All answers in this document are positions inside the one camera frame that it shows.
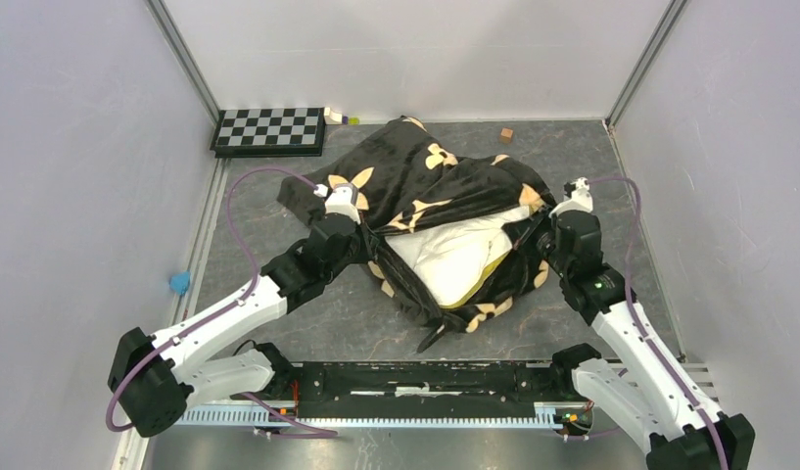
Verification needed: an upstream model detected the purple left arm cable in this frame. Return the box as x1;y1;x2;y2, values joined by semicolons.
105;166;329;435

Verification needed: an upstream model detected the white toothed cable duct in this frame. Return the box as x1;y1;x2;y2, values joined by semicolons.
176;403;592;431

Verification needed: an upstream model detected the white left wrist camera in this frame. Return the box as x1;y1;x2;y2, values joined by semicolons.
313;183;361;224

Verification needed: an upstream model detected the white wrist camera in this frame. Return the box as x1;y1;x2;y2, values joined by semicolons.
550;177;593;216
313;183;361;224

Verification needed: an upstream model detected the black white checkerboard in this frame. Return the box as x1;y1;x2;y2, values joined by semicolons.
211;108;326;158

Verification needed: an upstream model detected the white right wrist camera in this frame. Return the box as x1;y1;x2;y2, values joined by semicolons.
550;177;593;216

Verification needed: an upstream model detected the white pillow with yellow edge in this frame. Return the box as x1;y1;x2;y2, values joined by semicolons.
387;206;530;308

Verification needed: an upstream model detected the small white block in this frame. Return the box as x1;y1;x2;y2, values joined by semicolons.
323;107;347;125

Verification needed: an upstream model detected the black pillowcase with yellow flowers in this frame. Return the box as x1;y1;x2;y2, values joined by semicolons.
278;117;555;350

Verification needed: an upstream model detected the small wooden cube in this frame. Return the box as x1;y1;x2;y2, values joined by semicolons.
498;128;514;144

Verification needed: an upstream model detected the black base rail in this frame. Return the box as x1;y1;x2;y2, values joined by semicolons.
258;360;585;419

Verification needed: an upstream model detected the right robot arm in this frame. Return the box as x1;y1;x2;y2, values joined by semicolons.
516;211;756;469

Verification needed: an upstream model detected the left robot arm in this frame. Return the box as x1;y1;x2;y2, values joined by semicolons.
106;213;380;437

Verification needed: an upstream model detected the blue clip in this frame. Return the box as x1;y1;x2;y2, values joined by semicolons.
168;271;191;297

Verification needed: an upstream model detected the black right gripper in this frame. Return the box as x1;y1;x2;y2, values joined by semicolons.
505;203;572;277

